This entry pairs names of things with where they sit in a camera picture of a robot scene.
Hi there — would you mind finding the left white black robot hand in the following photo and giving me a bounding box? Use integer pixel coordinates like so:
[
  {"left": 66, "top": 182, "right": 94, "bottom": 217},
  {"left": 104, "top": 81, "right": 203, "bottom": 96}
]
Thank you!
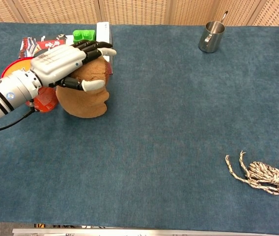
[{"left": 30, "top": 41, "right": 117, "bottom": 92}]

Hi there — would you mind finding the brown plush bear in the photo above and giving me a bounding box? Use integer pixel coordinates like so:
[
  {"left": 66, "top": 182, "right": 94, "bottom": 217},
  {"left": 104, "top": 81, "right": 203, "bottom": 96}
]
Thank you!
[{"left": 56, "top": 58, "right": 113, "bottom": 119}]

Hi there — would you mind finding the green plastic block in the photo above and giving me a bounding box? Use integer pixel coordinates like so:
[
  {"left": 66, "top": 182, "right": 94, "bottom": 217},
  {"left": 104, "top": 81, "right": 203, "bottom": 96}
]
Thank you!
[{"left": 72, "top": 29, "right": 97, "bottom": 44}]

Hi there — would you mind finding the black red printed box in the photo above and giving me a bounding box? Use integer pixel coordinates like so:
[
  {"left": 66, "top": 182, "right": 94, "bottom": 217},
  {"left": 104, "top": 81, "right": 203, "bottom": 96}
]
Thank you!
[{"left": 18, "top": 34, "right": 74, "bottom": 59}]

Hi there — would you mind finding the red cylindrical snack canister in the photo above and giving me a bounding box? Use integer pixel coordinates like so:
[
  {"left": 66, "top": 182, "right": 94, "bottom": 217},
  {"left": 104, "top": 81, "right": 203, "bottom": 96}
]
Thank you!
[{"left": 0, "top": 58, "right": 59, "bottom": 114}]

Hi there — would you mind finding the white rectangular box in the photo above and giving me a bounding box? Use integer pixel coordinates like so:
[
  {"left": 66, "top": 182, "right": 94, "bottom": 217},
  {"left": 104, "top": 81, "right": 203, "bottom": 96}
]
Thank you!
[{"left": 95, "top": 21, "right": 113, "bottom": 74}]

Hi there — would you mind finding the woven folding screen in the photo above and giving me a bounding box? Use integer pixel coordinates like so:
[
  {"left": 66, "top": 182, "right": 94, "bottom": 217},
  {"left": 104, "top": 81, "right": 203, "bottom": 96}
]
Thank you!
[{"left": 0, "top": 0, "right": 279, "bottom": 26}]

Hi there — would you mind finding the blue felt table mat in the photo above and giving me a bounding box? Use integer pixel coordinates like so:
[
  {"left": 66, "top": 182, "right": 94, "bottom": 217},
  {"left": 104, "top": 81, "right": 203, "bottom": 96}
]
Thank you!
[{"left": 0, "top": 21, "right": 279, "bottom": 234}]

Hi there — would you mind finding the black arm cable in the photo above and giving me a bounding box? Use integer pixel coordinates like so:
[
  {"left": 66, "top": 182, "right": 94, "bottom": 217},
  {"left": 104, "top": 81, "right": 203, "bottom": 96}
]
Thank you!
[{"left": 0, "top": 99, "right": 36, "bottom": 134}]

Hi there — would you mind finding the stainless steel cup with handle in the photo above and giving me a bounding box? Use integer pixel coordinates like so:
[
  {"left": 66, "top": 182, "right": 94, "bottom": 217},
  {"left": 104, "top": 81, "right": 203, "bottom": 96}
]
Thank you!
[{"left": 198, "top": 11, "right": 229, "bottom": 54}]

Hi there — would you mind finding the silver metal rail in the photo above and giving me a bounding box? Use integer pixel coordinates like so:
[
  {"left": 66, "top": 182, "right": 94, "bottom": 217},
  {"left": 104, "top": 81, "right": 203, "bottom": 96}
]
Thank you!
[{"left": 12, "top": 228, "right": 279, "bottom": 236}]

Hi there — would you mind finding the bundled white patterned rope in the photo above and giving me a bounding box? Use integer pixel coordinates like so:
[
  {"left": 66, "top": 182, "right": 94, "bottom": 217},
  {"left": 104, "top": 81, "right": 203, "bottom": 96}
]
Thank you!
[{"left": 225, "top": 150, "right": 279, "bottom": 196}]

